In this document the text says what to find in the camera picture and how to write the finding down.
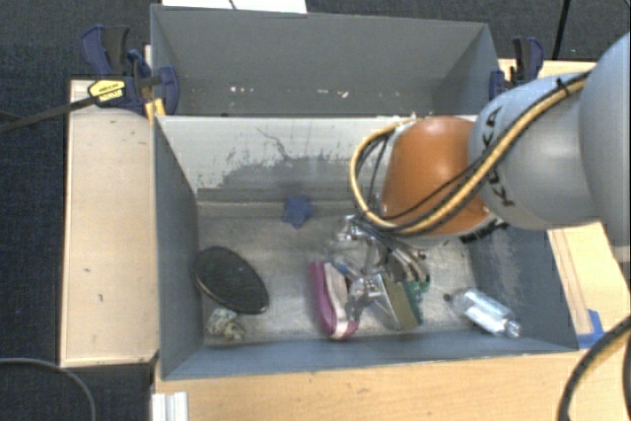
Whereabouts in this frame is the black oval dish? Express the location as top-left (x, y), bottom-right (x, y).
top-left (191, 245), bottom-right (271, 316)

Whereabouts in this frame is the clear plastic bottle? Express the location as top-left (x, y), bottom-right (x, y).
top-left (442, 287), bottom-right (523, 340)

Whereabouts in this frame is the pale wood flat board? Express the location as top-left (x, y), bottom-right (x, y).
top-left (58, 78), bottom-right (162, 369)

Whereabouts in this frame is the purple and white sponge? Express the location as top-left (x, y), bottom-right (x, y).
top-left (307, 259), bottom-right (361, 342)

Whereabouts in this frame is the small blue toy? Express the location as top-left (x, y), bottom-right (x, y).
top-left (281, 194), bottom-right (315, 230)

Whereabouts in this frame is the grey metal bin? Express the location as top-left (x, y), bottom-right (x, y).
top-left (149, 3), bottom-right (581, 382)

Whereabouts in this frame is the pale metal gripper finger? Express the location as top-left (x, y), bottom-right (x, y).
top-left (343, 296), bottom-right (391, 326)
top-left (346, 275), bottom-right (385, 306)

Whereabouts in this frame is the speckled pale stone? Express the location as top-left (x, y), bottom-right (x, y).
top-left (203, 307), bottom-right (246, 343)

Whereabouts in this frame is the black cylinder on white bracket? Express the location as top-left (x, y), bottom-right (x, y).
top-left (457, 216), bottom-right (510, 245)

